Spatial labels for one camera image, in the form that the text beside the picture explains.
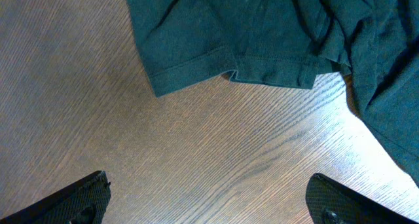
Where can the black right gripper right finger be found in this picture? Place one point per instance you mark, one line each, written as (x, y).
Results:
(330, 202)

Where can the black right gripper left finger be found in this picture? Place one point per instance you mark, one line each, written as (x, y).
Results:
(84, 201)

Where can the dark navy garment pile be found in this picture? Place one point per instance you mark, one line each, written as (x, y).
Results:
(288, 43)

